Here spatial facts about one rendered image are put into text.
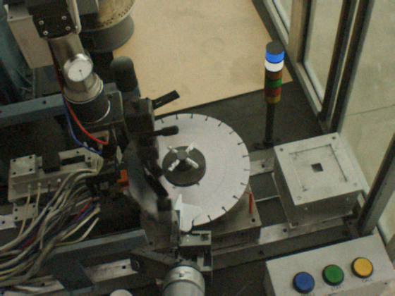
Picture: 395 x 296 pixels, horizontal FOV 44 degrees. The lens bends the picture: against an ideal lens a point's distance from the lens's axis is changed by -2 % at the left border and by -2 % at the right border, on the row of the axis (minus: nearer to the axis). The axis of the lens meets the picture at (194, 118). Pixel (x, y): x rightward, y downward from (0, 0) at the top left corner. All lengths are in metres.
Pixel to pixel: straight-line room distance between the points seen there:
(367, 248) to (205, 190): 0.40
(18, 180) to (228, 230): 0.60
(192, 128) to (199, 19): 0.67
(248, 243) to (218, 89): 0.55
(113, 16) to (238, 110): 0.52
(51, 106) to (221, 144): 0.45
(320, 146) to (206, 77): 0.52
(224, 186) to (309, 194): 0.22
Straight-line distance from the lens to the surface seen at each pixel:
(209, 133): 1.31
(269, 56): 1.21
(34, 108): 1.35
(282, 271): 1.19
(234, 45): 1.79
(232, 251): 1.36
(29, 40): 0.94
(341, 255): 1.23
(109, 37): 1.79
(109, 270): 1.38
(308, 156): 1.34
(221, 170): 1.24
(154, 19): 1.92
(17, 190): 1.50
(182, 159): 1.21
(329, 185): 1.30
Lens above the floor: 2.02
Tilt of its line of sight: 53 degrees down
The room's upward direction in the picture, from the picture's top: 7 degrees counter-clockwise
